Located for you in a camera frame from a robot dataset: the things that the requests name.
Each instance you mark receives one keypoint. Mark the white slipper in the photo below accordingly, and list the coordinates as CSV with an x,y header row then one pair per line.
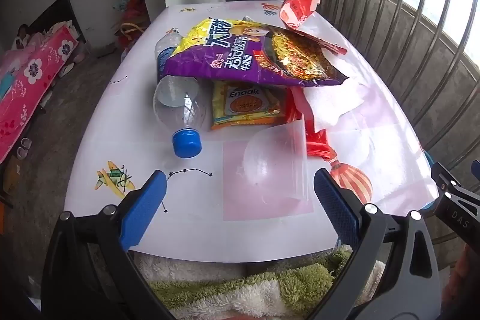
x,y
26,143
19,154
67,69

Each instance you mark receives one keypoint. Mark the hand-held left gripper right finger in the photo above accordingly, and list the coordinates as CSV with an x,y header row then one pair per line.
x,y
333,207

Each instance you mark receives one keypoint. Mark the purple noodle bag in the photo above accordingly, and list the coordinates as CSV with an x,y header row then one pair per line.
x,y
232,61

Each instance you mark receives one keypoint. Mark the clear zip bag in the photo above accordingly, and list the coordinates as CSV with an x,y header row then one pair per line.
x,y
270,162

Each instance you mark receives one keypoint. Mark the black bed headboard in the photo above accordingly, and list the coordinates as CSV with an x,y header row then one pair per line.
x,y
52,12

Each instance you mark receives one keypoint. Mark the clear bottle blue label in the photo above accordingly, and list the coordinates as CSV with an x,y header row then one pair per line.
x,y
165,50

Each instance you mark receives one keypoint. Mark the pile of clothes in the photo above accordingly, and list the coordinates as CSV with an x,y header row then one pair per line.
x,y
135,9

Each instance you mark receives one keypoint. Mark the red white carton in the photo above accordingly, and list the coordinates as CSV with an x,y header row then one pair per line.
x,y
296,7

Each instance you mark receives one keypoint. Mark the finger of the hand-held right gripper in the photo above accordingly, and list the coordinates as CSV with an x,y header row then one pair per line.
x,y
459,215
476,170

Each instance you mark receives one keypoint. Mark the white tissue paper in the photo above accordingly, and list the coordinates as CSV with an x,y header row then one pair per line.
x,y
330,102

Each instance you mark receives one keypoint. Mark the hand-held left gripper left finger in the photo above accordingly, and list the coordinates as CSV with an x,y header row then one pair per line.
x,y
144,207

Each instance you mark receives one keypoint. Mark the red plastic wrapper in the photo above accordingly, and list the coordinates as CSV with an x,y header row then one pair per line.
x,y
317,145

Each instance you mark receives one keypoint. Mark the green and white towel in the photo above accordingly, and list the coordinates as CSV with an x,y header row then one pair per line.
x,y
262,290

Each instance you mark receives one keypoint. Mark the clear bottle blue cap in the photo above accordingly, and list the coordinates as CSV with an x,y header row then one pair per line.
x,y
180,110

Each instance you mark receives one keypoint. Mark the orange yellow snack packet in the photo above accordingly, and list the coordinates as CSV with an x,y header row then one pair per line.
x,y
243,106

